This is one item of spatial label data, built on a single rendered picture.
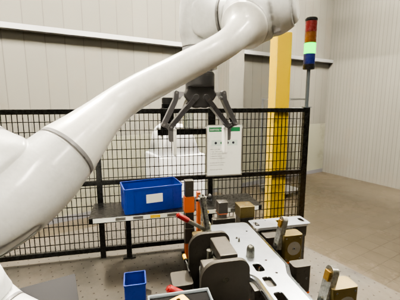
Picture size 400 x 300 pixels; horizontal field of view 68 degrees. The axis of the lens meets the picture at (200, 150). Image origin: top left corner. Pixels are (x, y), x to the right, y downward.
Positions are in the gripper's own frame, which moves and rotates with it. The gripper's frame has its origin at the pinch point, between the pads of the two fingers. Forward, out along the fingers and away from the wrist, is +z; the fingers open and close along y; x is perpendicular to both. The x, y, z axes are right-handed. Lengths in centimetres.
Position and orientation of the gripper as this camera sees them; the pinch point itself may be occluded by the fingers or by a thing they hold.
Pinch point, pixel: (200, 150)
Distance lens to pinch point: 79.0
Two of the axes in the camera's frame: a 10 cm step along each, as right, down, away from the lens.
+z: 0.0, 9.9, 1.7
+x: -2.2, -1.6, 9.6
